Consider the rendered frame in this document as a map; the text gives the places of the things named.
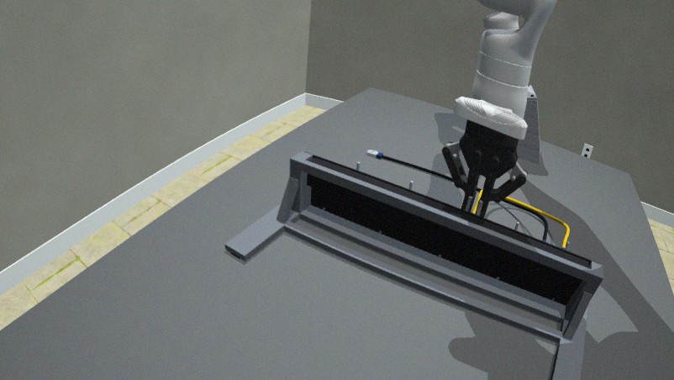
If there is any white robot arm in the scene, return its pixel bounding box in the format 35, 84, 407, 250
453, 0, 557, 140

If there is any white and blue cable plug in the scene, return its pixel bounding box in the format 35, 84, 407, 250
366, 150, 383, 159

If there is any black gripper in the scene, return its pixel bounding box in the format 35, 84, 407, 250
442, 120, 528, 218

